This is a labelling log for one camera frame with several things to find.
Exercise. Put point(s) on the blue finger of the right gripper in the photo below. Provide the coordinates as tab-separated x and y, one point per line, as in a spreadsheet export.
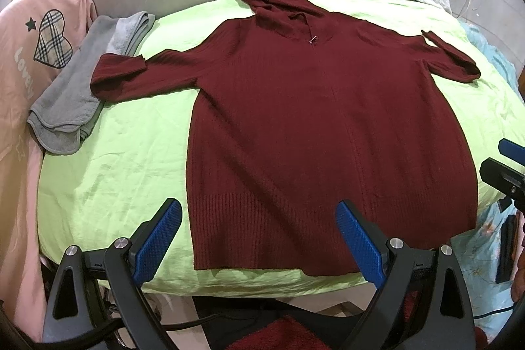
512	151
503	178

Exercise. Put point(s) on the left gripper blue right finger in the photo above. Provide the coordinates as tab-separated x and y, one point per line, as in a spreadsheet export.
366	242

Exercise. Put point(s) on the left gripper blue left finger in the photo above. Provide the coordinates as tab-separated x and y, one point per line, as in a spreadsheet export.
152	239

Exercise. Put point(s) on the dark red hooded sweater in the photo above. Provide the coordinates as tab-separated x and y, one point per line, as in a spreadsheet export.
298	109

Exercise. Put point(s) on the light green bed sheet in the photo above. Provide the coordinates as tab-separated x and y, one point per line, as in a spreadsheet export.
135	158

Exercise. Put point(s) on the folded grey towel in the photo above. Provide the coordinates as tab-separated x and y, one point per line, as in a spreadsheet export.
65	114

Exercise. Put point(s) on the pink heart print bedding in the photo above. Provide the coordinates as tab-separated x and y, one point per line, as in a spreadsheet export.
36	35

